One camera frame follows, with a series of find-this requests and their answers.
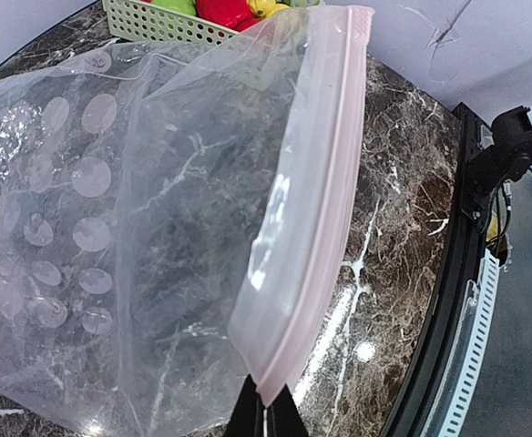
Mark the green toy apple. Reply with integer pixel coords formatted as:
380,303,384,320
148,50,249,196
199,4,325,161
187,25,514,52
150,0,197,16

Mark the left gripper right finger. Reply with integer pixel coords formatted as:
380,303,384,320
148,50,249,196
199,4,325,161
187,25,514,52
266,385,308,437

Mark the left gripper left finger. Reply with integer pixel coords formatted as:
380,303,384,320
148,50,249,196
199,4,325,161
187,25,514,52
222,375,264,437

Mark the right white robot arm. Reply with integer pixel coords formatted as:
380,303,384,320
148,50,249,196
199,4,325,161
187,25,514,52
454,103,532,233

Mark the red toy pepper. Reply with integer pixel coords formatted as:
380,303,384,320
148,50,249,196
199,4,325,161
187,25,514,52
195,0,259,32

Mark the black front table rail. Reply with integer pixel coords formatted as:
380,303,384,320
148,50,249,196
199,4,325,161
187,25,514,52
381,103,491,436

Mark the white slotted cable duct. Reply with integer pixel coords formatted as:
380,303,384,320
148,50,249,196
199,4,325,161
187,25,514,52
440,249,499,436

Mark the yellow toy lemon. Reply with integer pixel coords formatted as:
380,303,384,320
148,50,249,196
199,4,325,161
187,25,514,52
247,0,290,19

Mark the clear zip top bag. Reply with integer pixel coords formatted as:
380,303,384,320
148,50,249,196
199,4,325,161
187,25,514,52
0,5,373,436

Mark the green perforated plastic basket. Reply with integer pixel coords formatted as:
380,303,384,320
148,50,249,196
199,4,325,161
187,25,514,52
102,0,239,46

